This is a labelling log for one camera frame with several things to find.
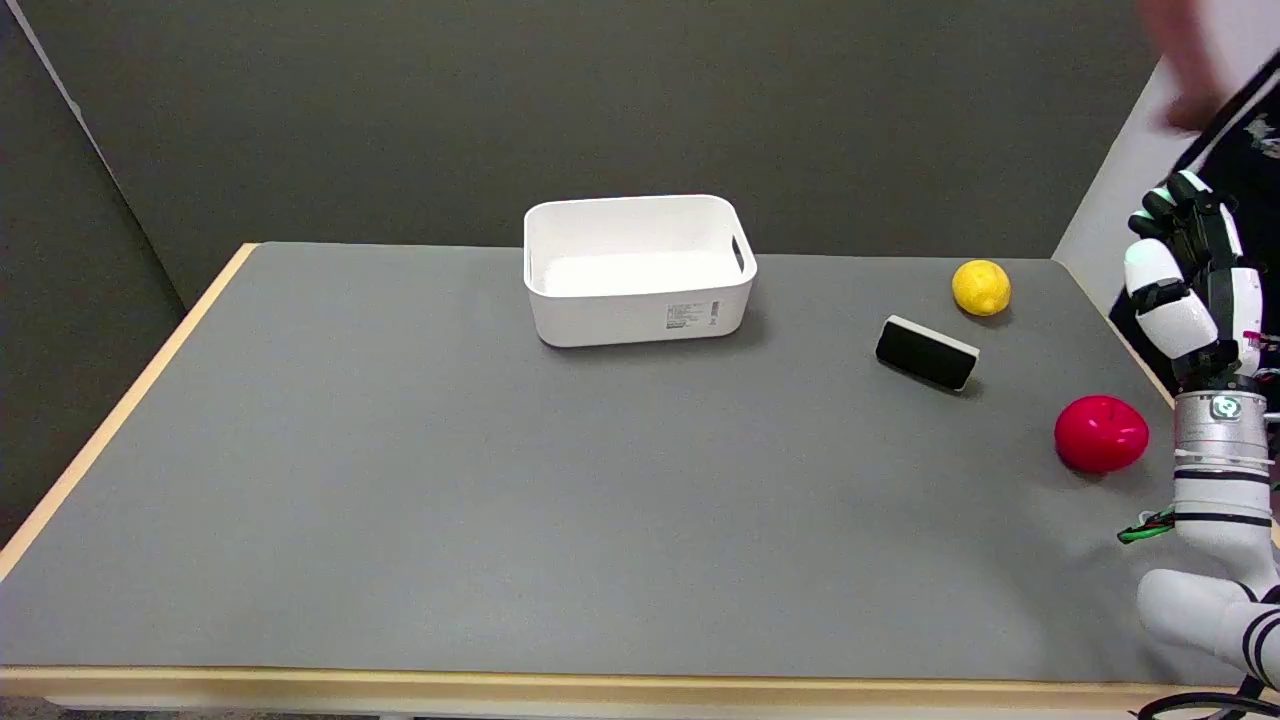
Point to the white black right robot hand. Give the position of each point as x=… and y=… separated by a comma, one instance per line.
x=1180, y=300

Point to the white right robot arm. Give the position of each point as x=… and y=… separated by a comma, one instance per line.
x=1222, y=520

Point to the black white chalkboard eraser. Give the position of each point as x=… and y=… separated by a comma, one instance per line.
x=926, y=355

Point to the red apple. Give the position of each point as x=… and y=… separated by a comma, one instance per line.
x=1100, y=433

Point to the yellow lemon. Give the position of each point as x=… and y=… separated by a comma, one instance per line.
x=981, y=288

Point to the white plastic storage bin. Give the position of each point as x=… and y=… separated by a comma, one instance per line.
x=637, y=272

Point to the grey table mat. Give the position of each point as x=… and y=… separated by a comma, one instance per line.
x=600, y=470

